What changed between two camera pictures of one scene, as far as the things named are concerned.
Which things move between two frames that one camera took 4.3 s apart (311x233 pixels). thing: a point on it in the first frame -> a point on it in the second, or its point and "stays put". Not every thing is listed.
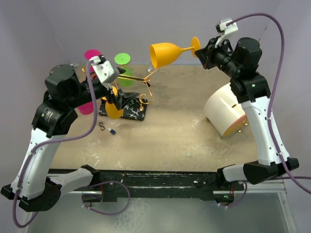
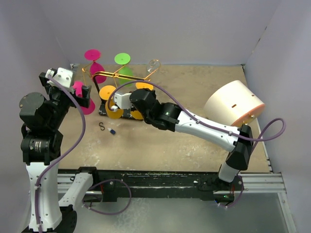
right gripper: [206, 55] -> [132, 106]
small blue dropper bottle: [112, 131] stays put
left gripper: [122, 97] -> [50, 89]
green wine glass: [123, 58] stays put
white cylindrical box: [224, 113] stays put
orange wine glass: [162, 54] -> [137, 114]
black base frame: [213, 185] stays put
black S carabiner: [101, 126] stays put
